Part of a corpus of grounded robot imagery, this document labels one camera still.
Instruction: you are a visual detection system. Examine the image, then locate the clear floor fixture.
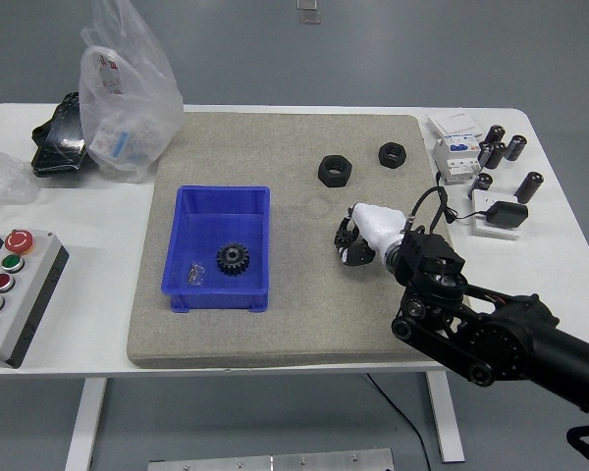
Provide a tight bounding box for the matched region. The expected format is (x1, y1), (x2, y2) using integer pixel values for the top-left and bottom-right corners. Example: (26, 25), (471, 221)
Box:
(296, 0), (322, 26)

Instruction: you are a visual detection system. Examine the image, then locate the crumpled clear plastic wrap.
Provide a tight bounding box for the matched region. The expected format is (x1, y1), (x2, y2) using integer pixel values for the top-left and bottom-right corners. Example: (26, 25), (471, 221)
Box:
(0, 150), (43, 210)

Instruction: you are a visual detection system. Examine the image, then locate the large black hex nut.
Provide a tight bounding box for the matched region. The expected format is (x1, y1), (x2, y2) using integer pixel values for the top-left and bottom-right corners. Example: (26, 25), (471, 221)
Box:
(317, 153), (353, 188)

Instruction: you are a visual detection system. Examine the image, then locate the black floor cable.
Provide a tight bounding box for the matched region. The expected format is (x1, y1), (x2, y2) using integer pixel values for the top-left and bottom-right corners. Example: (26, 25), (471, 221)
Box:
(365, 372), (432, 471)

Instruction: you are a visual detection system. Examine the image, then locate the red emergency stop button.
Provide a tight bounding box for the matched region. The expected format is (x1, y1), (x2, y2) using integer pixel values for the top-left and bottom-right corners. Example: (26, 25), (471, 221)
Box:
(4, 229), (34, 255)

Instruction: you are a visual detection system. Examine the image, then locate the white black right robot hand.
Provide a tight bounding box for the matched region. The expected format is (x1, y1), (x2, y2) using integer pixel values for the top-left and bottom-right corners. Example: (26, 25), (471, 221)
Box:
(332, 202), (408, 269)

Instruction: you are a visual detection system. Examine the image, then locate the black wrapped plastic part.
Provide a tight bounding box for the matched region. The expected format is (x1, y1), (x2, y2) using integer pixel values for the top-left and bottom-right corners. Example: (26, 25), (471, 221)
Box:
(30, 91), (99, 179)

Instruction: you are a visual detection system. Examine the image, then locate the white socket plate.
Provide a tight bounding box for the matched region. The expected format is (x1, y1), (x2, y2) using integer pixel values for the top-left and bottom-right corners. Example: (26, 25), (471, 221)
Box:
(470, 188), (527, 240)

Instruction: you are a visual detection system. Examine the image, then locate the black adapter cord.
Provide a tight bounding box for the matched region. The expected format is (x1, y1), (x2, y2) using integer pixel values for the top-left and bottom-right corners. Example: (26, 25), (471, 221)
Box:
(434, 171), (492, 225)

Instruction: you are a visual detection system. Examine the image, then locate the black power adapter plug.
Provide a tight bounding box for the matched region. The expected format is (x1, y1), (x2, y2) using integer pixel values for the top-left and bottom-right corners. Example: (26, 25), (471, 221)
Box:
(485, 200), (529, 231)

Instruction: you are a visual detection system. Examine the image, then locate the flat white switch panel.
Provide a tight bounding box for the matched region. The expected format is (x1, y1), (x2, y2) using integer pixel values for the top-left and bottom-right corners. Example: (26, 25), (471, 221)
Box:
(427, 111), (483, 141)

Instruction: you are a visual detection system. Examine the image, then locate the grey push-button control box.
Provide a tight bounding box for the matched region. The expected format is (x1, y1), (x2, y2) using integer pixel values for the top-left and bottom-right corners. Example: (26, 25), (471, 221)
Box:
(0, 229), (71, 369)

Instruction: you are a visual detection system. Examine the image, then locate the white circuit breaker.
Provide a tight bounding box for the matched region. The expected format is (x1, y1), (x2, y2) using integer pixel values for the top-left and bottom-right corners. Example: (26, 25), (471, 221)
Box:
(431, 131), (483, 186)

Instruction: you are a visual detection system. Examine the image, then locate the blue plastic box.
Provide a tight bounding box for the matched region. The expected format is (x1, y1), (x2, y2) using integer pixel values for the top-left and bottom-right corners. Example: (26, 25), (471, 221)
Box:
(160, 183), (272, 314)

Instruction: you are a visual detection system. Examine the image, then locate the white blue small carton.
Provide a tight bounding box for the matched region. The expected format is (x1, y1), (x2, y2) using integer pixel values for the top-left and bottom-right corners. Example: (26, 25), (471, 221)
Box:
(88, 120), (132, 163)

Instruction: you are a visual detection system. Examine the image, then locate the large black gear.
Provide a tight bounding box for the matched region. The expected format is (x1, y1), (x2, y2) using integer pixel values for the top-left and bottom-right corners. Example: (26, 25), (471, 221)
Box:
(215, 242), (251, 279)

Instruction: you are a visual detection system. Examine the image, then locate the clear plastic bag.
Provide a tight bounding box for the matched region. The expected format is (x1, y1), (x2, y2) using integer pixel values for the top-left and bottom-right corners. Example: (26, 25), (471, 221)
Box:
(78, 0), (185, 184)

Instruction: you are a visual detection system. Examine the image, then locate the grey-brown mat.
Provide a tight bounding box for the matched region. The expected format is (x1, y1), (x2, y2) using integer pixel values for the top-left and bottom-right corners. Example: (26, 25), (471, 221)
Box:
(126, 111), (472, 369)

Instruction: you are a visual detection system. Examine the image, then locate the white table leg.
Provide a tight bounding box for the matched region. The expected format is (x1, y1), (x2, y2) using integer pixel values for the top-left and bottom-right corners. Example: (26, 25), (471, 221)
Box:
(424, 371), (466, 463)
(64, 377), (109, 471)

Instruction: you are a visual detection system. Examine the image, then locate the black sleeved robot cable loop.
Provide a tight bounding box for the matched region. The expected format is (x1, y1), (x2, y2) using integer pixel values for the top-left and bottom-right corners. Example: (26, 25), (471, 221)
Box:
(566, 424), (589, 470)

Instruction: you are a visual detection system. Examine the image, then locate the small black hex nut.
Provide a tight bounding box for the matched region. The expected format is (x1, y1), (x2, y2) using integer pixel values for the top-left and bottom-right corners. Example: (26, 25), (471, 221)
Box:
(377, 141), (409, 169)

